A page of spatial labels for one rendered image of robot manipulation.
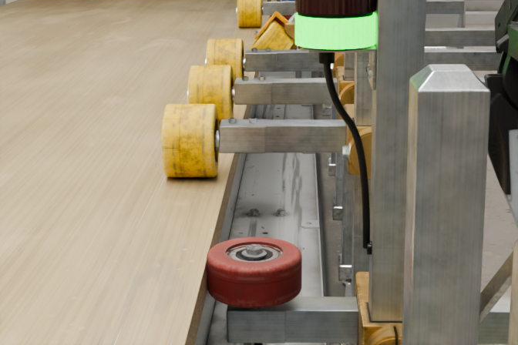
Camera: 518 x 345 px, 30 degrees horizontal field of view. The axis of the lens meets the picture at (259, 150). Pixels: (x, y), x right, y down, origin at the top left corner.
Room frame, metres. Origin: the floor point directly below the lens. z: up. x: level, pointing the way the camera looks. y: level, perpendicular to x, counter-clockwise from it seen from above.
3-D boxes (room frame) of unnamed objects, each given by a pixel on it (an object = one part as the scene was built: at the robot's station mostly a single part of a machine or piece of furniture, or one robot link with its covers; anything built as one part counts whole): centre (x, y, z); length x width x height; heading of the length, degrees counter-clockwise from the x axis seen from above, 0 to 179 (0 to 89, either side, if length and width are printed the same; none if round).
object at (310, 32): (0.72, -0.06, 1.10); 0.06 x 0.06 x 0.02
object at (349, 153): (0.99, -0.12, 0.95); 0.14 x 0.06 x 0.05; 177
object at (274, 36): (1.76, -0.03, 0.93); 0.09 x 0.08 x 0.09; 87
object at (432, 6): (2.26, -0.23, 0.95); 0.50 x 0.04 x 0.04; 87
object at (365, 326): (0.74, -0.10, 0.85); 0.14 x 0.06 x 0.05; 177
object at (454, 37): (1.75, -0.27, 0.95); 0.37 x 0.03 x 0.03; 87
